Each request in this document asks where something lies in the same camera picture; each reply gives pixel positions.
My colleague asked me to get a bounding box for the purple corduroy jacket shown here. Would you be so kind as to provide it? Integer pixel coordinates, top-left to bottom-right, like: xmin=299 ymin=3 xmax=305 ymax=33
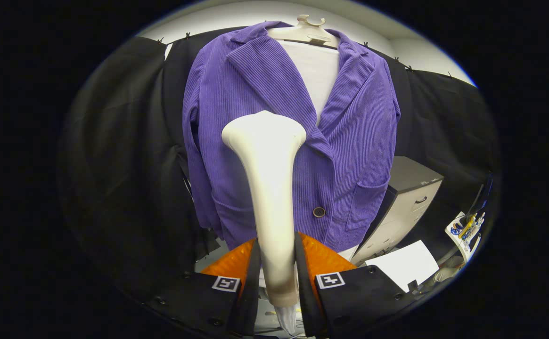
xmin=182 ymin=20 xmax=402 ymax=253

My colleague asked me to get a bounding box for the cream garment steamer head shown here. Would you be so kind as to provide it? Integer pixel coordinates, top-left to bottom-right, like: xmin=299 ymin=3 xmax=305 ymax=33
xmin=221 ymin=111 xmax=307 ymax=308

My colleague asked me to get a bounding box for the white tray of small tools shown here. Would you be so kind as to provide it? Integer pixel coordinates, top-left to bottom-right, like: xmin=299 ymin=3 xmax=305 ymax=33
xmin=445 ymin=211 xmax=487 ymax=262

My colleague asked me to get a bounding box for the black backdrop cloth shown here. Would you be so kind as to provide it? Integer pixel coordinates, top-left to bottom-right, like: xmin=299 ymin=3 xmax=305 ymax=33
xmin=57 ymin=26 xmax=499 ymax=302

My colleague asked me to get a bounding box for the grey filing cabinet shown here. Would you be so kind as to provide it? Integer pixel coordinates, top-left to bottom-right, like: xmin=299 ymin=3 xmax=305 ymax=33
xmin=351 ymin=156 xmax=444 ymax=267

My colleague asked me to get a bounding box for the translucent steamer hose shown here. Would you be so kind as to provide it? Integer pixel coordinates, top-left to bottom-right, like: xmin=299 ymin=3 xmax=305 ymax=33
xmin=274 ymin=304 xmax=299 ymax=336

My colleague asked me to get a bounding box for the white paper sheet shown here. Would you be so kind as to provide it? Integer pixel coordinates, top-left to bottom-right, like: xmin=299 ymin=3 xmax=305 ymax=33
xmin=365 ymin=240 xmax=440 ymax=293

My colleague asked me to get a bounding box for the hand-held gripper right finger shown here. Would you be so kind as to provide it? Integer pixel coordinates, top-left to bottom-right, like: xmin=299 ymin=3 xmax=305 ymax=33
xmin=295 ymin=232 xmax=417 ymax=339

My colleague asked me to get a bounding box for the white mannequin torso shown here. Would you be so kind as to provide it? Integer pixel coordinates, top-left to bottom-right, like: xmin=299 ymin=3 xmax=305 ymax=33
xmin=267 ymin=14 xmax=359 ymax=263

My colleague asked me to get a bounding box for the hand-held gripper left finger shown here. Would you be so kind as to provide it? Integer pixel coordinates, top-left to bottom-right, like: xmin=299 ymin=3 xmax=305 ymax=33
xmin=154 ymin=238 xmax=262 ymax=338

